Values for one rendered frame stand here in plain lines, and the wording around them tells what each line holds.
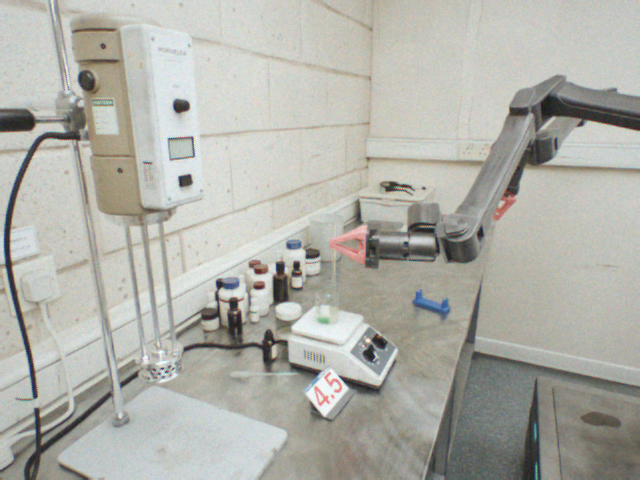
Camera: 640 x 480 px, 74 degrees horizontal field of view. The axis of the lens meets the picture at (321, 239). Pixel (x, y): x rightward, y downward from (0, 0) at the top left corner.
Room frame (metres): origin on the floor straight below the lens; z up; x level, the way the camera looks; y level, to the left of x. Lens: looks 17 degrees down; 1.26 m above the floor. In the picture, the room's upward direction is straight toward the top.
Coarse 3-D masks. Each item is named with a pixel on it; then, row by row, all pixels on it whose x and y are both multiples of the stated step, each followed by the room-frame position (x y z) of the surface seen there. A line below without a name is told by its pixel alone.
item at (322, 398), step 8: (328, 376) 0.70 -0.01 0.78; (336, 376) 0.70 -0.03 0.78; (320, 384) 0.67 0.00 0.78; (328, 384) 0.68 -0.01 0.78; (336, 384) 0.69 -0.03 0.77; (312, 392) 0.65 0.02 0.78; (320, 392) 0.66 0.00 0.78; (328, 392) 0.66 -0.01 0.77; (336, 392) 0.67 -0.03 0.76; (320, 400) 0.64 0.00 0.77; (328, 400) 0.65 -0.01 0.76; (320, 408) 0.63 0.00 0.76
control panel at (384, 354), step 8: (368, 328) 0.82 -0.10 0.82; (368, 336) 0.79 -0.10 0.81; (360, 344) 0.76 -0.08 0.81; (368, 344) 0.77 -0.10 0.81; (392, 344) 0.80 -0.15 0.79; (352, 352) 0.73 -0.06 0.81; (360, 352) 0.74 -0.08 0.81; (384, 352) 0.77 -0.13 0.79; (392, 352) 0.78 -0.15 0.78; (360, 360) 0.72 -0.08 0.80; (384, 360) 0.75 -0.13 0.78; (376, 368) 0.71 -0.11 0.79
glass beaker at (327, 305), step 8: (320, 288) 0.83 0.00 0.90; (328, 288) 0.84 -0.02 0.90; (336, 288) 0.83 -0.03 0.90; (320, 296) 0.79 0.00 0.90; (328, 296) 0.79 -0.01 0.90; (336, 296) 0.80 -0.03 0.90; (320, 304) 0.79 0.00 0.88; (328, 304) 0.79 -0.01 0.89; (336, 304) 0.80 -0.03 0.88; (320, 312) 0.79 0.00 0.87; (328, 312) 0.79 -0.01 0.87; (336, 312) 0.80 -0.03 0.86; (320, 320) 0.79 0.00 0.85; (328, 320) 0.79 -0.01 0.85; (336, 320) 0.80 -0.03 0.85
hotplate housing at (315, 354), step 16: (304, 336) 0.78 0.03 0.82; (352, 336) 0.78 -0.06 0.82; (304, 352) 0.76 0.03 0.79; (320, 352) 0.74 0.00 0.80; (336, 352) 0.73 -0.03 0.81; (304, 368) 0.76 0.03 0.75; (320, 368) 0.74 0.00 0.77; (336, 368) 0.73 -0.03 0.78; (352, 368) 0.71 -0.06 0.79; (368, 368) 0.71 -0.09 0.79; (384, 368) 0.73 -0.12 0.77; (368, 384) 0.70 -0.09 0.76
